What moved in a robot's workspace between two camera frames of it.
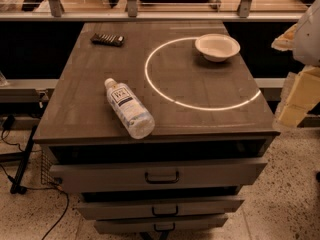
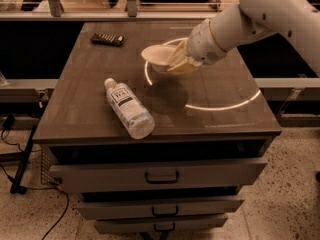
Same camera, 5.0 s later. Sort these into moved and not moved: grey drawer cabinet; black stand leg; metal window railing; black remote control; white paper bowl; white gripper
Moved: white gripper; white paper bowl
Not moved: black stand leg; grey drawer cabinet; black remote control; metal window railing
